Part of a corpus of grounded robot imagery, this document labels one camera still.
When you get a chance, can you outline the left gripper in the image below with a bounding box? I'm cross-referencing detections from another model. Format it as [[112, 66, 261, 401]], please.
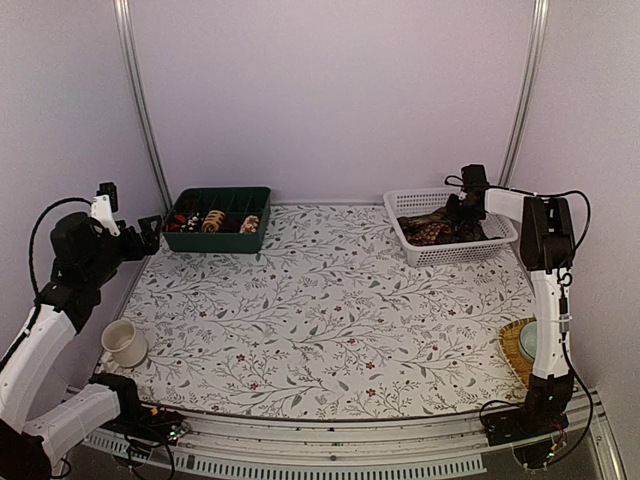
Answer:
[[85, 213, 162, 287]]

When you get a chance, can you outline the dark floral necktie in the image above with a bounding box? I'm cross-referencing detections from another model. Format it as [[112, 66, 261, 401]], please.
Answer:
[[444, 212, 497, 242]]

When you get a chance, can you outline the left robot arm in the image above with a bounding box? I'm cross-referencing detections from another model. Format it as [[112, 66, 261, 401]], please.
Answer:
[[1, 194, 162, 479]]

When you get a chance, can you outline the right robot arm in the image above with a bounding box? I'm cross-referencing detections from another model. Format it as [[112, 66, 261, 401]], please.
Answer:
[[456, 179, 585, 437]]

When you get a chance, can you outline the red black rolled tie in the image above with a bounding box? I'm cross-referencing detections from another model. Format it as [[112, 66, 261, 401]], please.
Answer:
[[163, 214, 189, 233]]

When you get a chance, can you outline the brown patterned necktie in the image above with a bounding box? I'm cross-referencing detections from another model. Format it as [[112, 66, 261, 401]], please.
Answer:
[[398, 208, 457, 247]]

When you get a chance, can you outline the white dotted black rolled tie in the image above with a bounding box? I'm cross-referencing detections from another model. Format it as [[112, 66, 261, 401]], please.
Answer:
[[182, 214, 203, 232]]

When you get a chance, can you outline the green divided organizer box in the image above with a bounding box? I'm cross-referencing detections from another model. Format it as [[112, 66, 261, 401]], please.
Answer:
[[162, 186, 271, 254]]

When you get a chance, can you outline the yellow striped rolled tie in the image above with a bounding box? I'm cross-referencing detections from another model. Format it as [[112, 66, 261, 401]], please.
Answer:
[[201, 210, 226, 233]]

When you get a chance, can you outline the white plastic basket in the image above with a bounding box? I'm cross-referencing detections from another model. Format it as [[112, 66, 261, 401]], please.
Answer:
[[383, 188, 518, 267]]

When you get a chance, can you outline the dark maroon rolled tie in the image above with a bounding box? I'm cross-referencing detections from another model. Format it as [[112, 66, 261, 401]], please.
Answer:
[[219, 214, 243, 234]]

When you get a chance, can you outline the cream ceramic mug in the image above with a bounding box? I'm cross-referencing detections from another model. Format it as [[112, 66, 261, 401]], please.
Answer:
[[101, 319, 148, 368]]

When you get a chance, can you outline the pale green bowl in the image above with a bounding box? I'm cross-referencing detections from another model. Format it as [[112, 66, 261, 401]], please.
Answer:
[[518, 321, 537, 364]]

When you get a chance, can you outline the woven bamboo tray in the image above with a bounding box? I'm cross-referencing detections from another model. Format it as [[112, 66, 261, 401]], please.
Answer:
[[498, 318, 536, 389]]

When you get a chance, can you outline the floral patterned table mat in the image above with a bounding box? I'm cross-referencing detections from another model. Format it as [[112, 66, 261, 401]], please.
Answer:
[[124, 206, 534, 420]]

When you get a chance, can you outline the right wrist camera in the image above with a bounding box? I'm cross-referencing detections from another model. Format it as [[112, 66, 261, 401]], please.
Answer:
[[461, 164, 490, 193]]

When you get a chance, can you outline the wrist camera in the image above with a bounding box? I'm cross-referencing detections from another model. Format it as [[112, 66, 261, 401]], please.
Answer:
[[90, 182, 120, 237], [461, 164, 490, 193]]

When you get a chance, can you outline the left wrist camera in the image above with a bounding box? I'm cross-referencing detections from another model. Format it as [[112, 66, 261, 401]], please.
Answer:
[[90, 182, 120, 237]]

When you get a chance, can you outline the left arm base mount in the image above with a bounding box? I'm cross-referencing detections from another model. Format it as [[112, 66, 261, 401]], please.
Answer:
[[101, 406, 191, 471]]

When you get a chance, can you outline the front aluminium rail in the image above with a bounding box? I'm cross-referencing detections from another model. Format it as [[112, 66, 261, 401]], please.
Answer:
[[68, 393, 629, 479]]

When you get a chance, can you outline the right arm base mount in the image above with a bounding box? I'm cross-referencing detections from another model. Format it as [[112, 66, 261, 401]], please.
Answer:
[[478, 400, 569, 470]]

